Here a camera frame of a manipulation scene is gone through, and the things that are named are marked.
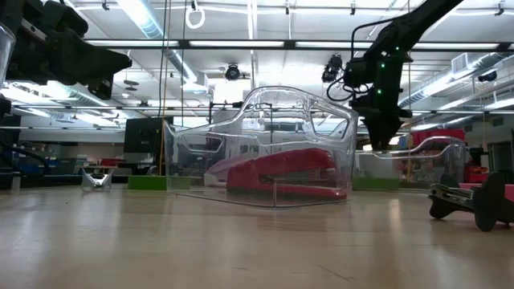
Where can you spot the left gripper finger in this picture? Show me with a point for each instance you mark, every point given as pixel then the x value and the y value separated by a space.
pixel 88 60
pixel 102 89

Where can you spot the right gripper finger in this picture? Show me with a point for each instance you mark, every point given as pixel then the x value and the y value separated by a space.
pixel 391 134
pixel 375 134

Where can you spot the silver staple remover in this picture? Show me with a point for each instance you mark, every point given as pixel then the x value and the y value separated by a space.
pixel 96 182

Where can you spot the red stapler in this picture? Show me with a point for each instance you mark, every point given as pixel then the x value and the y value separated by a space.
pixel 281 164

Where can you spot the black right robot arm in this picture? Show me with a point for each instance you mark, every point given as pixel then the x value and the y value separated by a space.
pixel 421 20

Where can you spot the clear plastic bin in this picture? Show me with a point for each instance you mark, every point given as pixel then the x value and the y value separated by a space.
pixel 441 160
pixel 261 120
pixel 6 48

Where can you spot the black monitor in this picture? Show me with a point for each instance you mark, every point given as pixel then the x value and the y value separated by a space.
pixel 146 134

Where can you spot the black overhead rig beam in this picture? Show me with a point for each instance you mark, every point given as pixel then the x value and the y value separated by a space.
pixel 289 44

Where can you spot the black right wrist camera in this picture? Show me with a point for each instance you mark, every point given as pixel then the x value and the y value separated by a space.
pixel 359 72

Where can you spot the black overhead camera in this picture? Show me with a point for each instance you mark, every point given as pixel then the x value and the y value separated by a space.
pixel 332 68

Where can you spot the silver ventilation duct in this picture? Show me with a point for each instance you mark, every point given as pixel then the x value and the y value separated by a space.
pixel 148 24

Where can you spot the round black ceiling camera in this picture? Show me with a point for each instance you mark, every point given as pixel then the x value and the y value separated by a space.
pixel 232 73

